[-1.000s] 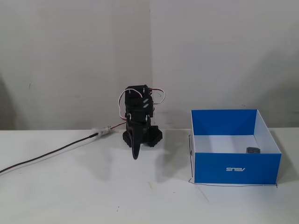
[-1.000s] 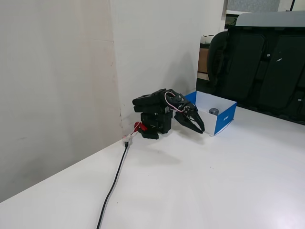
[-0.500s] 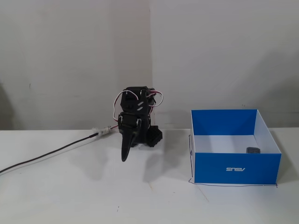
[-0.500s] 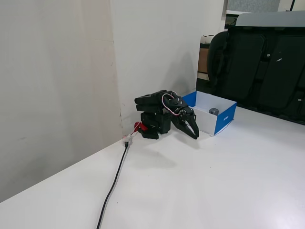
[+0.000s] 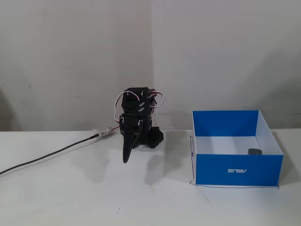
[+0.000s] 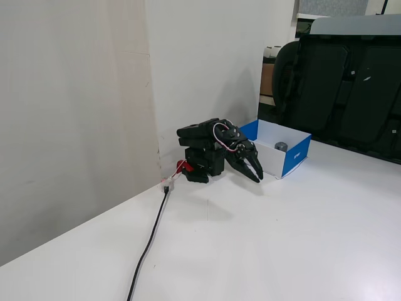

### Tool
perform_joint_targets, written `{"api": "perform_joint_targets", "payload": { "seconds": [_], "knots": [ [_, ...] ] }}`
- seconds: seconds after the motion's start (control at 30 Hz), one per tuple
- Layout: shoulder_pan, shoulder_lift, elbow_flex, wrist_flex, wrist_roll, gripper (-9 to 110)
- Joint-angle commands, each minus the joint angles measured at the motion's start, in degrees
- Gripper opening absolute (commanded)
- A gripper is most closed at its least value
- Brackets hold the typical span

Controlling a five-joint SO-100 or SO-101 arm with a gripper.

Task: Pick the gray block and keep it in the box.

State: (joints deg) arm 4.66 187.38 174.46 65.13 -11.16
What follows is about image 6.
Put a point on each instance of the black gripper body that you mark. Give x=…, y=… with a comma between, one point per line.
x=244, y=155

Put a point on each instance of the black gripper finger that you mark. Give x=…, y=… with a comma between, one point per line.
x=242, y=171
x=257, y=167

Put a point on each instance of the gray block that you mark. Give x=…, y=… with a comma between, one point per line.
x=281, y=146

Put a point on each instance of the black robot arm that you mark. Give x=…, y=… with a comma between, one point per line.
x=200, y=147

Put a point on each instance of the blue and white cardboard box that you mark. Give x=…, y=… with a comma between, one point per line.
x=294, y=156

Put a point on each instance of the brown cardboard box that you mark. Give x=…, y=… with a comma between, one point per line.
x=267, y=78

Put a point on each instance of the red table clamp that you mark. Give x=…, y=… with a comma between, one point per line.
x=185, y=166

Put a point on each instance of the black office chair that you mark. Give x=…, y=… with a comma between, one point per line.
x=283, y=78

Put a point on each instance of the white partition board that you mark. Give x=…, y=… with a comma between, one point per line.
x=203, y=62

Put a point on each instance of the white paper cup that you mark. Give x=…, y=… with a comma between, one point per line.
x=267, y=51
x=276, y=51

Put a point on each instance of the large black plastic panel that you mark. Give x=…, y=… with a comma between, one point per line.
x=351, y=94

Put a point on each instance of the gray rounded panel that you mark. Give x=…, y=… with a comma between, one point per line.
x=354, y=24

